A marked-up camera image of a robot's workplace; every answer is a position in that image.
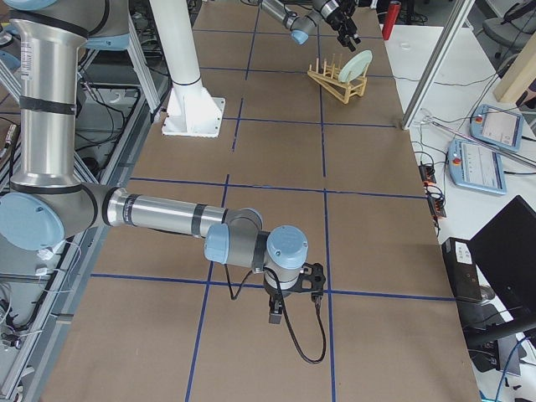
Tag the black electronics box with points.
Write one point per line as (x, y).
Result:
(462, 273)

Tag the black power strip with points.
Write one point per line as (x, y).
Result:
(435, 196)

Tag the aluminium side frame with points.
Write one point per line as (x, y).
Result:
(47, 203)

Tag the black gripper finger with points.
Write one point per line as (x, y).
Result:
(275, 310)
(351, 42)

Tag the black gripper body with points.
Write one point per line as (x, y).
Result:
(276, 298)
(337, 18)

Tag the red metal bottle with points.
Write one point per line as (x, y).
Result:
(390, 19)

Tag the blue teach pendant far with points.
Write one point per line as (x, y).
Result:
(497, 127)

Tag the grey aluminium frame post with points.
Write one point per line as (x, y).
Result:
(454, 23)

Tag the blue teach pendant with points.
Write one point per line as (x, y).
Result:
(497, 127)
(475, 167)

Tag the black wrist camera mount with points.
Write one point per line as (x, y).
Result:
(311, 280)

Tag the wooden plate rack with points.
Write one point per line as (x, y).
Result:
(326, 75)

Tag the light green round plate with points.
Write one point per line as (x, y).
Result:
(355, 67)

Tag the blue teach pendant near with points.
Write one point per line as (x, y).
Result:
(475, 167)

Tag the black monitor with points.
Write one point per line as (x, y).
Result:
(504, 251)

